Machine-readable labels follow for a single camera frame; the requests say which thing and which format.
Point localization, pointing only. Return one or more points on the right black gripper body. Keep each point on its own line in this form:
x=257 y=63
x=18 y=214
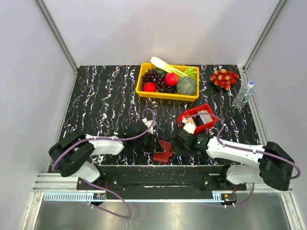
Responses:
x=183 y=148

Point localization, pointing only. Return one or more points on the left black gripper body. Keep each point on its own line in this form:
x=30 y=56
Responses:
x=148 y=143

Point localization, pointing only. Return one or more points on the red card holder wallet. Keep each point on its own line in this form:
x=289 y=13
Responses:
x=163 y=155

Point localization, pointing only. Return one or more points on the stack of credit cards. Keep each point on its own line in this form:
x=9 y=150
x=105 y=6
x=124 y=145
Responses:
x=204 y=116

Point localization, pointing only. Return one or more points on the red plastic card bin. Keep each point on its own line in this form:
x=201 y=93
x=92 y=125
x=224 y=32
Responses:
x=197 y=119

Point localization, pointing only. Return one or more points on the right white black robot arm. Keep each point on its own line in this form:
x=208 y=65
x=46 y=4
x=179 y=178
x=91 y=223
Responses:
x=268 y=164

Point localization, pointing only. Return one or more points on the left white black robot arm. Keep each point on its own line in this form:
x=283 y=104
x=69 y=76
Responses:
x=137 y=137

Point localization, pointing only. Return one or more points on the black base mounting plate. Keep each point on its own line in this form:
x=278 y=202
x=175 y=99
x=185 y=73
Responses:
x=207 y=177

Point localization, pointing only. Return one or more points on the red apple lower left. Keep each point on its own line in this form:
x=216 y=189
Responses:
x=149 y=87

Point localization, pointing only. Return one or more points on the red apple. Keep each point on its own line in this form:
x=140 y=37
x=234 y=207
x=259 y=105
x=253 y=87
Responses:
x=149 y=87
x=171 y=79

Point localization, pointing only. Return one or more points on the dark purple grape bunch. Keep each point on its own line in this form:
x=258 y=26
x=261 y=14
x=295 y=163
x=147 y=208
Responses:
x=159 y=80

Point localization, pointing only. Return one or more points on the red apple upper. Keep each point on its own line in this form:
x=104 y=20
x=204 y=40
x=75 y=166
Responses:
x=171 y=79

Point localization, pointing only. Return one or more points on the clear water bottle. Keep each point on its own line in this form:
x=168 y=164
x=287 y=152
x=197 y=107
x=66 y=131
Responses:
x=243 y=95

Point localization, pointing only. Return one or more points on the dark green cucumber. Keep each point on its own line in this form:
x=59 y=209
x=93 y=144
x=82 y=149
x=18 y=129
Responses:
x=160 y=71

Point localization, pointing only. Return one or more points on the green lettuce leaf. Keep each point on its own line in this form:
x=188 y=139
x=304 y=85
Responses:
x=192 y=72

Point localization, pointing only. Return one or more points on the yellow plastic fruit tray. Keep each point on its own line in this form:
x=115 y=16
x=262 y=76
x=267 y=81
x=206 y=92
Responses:
x=146 y=66

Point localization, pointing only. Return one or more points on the white green leek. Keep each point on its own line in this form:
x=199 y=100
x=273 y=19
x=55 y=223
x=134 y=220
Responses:
x=160 y=64

